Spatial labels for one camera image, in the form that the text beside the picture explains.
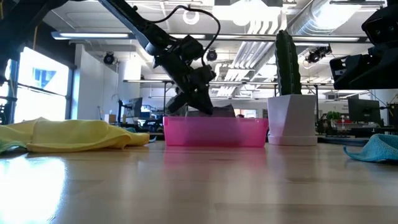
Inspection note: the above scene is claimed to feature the white ring ceiling lamp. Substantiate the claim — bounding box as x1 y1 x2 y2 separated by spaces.
182 8 200 26

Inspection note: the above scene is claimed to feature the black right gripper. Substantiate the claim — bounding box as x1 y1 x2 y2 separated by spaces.
329 43 398 91

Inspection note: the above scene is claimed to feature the pink translucent plastic bin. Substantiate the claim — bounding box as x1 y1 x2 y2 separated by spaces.
163 116 269 147

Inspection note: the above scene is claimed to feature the light blue microfiber towel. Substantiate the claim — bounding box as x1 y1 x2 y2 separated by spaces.
343 133 398 163

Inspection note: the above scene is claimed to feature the green cactus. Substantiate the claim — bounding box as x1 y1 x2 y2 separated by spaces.
275 30 302 96

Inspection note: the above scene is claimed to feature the yellow microfiber towel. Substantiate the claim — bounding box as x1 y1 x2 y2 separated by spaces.
0 117 150 153

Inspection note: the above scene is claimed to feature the monitor on black arm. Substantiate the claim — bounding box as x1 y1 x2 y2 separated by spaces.
118 97 143 125

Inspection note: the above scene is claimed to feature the black computer monitor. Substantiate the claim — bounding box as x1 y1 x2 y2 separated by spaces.
348 98 382 124

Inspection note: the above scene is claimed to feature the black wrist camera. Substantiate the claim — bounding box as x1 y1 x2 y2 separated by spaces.
361 4 398 46
178 34 205 62

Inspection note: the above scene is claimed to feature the small leafy potted plant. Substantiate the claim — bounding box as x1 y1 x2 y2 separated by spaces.
326 111 342 123

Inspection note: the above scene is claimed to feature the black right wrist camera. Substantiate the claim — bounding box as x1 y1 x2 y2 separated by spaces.
361 4 398 46

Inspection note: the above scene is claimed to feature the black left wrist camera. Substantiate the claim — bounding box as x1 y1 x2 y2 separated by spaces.
178 34 205 62

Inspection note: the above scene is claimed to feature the grey microfiber towel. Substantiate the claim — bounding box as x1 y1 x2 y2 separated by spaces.
186 104 236 118

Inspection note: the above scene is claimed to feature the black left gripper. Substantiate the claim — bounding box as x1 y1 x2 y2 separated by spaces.
152 34 218 116

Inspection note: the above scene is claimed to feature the black equipment stand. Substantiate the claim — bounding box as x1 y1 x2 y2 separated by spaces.
0 74 16 126

